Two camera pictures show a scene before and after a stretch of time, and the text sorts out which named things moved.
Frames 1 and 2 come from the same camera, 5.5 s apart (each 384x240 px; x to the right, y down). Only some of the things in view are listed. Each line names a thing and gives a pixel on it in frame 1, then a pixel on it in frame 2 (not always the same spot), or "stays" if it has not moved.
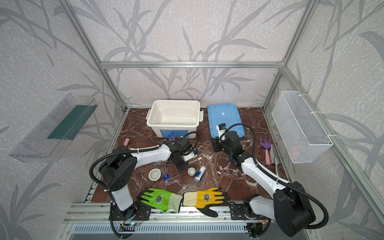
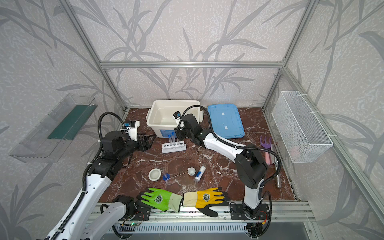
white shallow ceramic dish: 154,174 stays
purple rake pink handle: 267,147 stays
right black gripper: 218,144 → 181,132
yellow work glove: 204,199 stays
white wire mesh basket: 301,134 stays
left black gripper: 178,162 → 142,142
